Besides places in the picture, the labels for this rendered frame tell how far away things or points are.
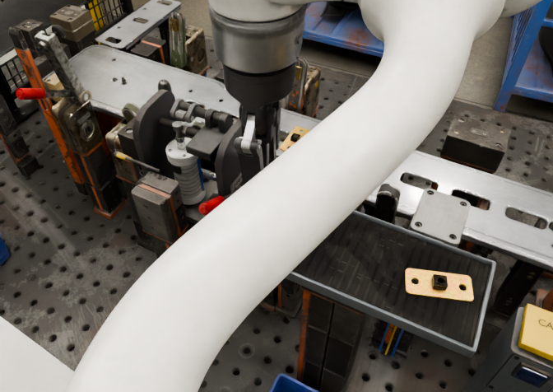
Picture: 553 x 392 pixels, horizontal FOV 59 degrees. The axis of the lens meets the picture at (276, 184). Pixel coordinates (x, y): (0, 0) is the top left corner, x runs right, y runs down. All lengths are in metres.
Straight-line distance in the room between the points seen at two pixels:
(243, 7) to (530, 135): 1.38
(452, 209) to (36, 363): 0.81
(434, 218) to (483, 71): 2.54
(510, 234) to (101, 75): 1.00
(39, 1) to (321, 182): 1.45
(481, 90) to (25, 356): 2.69
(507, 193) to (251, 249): 0.83
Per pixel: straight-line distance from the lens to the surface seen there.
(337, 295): 0.63
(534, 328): 0.68
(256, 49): 0.45
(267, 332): 1.12
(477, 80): 3.20
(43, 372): 1.08
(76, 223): 1.38
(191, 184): 0.94
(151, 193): 0.87
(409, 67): 0.32
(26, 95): 1.06
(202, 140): 0.83
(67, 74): 1.11
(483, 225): 0.97
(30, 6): 1.65
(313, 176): 0.28
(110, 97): 1.24
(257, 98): 0.49
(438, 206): 0.82
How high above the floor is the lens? 1.71
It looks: 47 degrees down
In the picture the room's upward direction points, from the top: straight up
